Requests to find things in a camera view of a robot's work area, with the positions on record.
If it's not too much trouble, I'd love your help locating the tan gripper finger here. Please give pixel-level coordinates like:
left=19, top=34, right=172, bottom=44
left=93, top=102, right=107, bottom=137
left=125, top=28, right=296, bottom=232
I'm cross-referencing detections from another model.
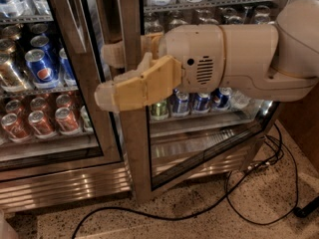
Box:
left=101, top=32, right=164, bottom=70
left=94, top=53, right=182, bottom=113

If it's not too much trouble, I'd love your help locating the red coke can middle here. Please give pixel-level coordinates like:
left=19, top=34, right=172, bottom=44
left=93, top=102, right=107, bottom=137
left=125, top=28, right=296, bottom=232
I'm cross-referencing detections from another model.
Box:
left=28, top=111, right=56, bottom=138

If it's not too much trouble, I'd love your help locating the clear water bottle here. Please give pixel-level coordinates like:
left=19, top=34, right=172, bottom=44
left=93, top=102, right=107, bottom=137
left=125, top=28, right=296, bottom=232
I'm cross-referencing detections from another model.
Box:
left=229, top=91, right=250, bottom=110

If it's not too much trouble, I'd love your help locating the gold can front left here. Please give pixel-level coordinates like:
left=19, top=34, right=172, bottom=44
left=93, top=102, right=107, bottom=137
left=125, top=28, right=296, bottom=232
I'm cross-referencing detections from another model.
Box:
left=0, top=54, right=32, bottom=93

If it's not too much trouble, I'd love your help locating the blue can right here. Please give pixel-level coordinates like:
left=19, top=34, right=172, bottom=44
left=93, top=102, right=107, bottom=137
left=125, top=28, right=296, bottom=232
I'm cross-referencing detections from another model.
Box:
left=211, top=88, right=232, bottom=111

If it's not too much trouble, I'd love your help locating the glass fridge door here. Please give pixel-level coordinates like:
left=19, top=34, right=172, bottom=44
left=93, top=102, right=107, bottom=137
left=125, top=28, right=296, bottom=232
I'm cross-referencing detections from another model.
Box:
left=0, top=0, right=121, bottom=182
left=83, top=0, right=319, bottom=205

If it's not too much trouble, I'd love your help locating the green can right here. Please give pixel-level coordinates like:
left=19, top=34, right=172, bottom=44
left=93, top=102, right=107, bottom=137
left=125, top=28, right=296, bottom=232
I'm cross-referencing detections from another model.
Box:
left=151, top=100, right=168, bottom=120

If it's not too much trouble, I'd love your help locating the blue can left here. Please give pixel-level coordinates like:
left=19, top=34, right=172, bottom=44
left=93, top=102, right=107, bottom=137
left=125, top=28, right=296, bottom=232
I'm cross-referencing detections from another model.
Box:
left=171, top=91, right=189, bottom=117

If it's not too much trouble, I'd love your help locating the stainless fridge base grille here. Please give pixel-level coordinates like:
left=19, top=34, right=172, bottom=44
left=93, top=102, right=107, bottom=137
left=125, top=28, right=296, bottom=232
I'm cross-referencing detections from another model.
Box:
left=0, top=137, right=264, bottom=213

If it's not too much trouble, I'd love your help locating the red coke can left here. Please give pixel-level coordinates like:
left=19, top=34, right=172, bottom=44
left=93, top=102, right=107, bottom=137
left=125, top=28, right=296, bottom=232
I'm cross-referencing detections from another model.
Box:
left=1, top=114, right=32, bottom=142

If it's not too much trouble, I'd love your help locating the red coke can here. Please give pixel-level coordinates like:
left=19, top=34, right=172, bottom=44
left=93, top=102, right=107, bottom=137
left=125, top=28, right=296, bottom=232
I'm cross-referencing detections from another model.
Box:
left=55, top=108, right=81, bottom=135
left=1, top=114, right=32, bottom=142
left=28, top=111, right=56, bottom=138

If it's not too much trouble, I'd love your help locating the blue pepsi can front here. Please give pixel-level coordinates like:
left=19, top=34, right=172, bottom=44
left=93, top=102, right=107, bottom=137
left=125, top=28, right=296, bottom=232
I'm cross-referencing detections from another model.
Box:
left=25, top=49, right=59, bottom=89

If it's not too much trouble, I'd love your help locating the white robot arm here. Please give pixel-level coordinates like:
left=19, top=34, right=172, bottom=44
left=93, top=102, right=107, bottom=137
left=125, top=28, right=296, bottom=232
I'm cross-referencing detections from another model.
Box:
left=95, top=0, right=319, bottom=113

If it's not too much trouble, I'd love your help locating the red coke can right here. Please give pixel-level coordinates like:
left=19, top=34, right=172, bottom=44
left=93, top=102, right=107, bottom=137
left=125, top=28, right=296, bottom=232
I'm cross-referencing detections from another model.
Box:
left=55, top=108, right=81, bottom=135

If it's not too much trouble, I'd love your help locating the blue can middle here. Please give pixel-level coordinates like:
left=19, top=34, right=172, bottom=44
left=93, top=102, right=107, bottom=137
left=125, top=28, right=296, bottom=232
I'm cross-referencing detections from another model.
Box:
left=192, top=93, right=210, bottom=113

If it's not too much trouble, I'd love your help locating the black floor cable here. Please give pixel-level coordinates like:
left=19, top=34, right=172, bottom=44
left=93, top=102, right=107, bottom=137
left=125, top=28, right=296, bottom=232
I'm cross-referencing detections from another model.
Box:
left=71, top=122, right=319, bottom=239

